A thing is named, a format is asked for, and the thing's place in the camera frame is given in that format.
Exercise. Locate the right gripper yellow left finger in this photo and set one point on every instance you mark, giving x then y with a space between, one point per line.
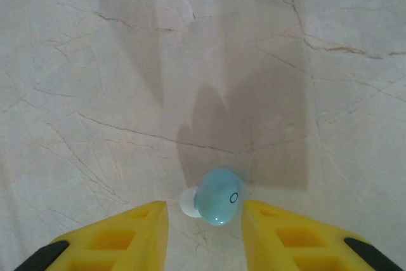
111 242

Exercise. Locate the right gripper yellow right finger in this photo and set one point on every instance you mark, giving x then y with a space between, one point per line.
301 242

